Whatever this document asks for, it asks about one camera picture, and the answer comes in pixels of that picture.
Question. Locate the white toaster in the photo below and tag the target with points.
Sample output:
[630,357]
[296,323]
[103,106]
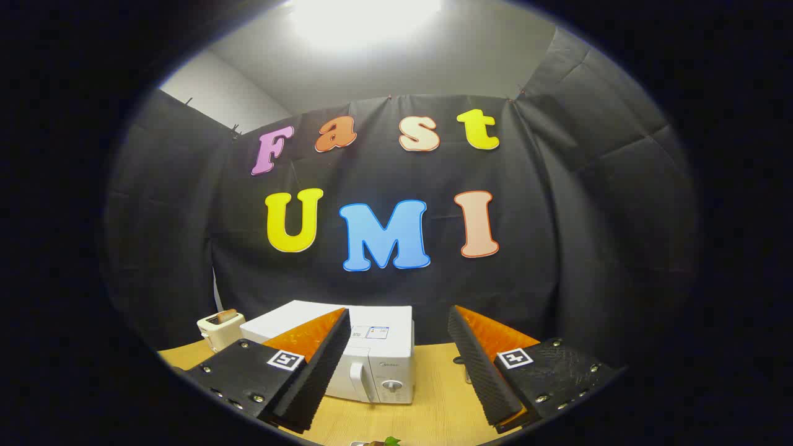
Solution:
[217,334]

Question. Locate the toast slice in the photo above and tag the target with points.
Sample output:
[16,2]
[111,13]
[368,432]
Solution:
[227,316]

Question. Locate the white microwave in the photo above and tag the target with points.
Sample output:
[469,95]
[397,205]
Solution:
[372,359]

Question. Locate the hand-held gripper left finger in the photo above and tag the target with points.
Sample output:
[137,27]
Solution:
[316,384]

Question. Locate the green lettuce leaf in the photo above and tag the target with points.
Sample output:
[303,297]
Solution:
[391,441]

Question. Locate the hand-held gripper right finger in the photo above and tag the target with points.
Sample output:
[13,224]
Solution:
[486,384]

